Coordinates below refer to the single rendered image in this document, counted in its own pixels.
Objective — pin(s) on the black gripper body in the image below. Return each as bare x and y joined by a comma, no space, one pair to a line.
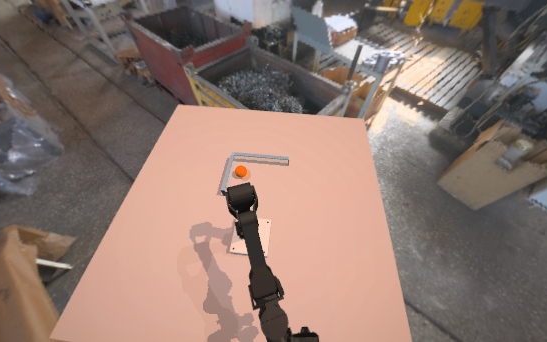
285,338

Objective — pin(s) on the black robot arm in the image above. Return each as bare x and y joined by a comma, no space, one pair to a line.
264,286

